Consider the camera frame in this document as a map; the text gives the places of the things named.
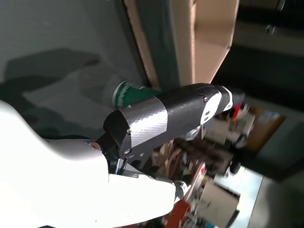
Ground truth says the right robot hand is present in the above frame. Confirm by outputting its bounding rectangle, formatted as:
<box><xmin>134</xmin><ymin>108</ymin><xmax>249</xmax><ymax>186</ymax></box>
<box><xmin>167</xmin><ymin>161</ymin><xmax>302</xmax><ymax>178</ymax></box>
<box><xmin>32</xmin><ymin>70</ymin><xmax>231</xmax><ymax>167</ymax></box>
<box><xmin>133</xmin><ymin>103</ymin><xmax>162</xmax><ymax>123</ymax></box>
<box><xmin>0</xmin><ymin>83</ymin><xmax>246</xmax><ymax>228</ymax></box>

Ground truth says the green drink can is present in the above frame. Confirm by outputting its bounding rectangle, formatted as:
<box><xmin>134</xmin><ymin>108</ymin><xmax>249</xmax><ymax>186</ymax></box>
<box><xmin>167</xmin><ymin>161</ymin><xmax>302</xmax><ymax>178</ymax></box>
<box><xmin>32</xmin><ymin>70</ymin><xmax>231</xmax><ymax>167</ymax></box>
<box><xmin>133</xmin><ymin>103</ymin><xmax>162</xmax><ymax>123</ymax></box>
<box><xmin>111</xmin><ymin>80</ymin><xmax>167</xmax><ymax>111</ymax></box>

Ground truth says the open cardboard box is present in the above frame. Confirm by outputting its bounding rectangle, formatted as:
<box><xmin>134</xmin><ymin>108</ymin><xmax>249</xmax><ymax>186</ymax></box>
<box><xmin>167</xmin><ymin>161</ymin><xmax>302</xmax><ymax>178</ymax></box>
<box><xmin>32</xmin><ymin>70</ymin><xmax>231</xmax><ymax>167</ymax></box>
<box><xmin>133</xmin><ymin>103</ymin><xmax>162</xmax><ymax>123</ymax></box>
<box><xmin>123</xmin><ymin>0</ymin><xmax>239</xmax><ymax>87</ymax></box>

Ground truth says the black table mat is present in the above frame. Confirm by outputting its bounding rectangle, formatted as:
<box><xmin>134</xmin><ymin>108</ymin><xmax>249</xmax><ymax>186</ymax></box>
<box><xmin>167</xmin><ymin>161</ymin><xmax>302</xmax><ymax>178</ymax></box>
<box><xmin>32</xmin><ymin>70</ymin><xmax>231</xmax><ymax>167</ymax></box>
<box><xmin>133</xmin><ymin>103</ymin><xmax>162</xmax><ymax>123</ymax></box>
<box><xmin>0</xmin><ymin>0</ymin><xmax>152</xmax><ymax>143</ymax></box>

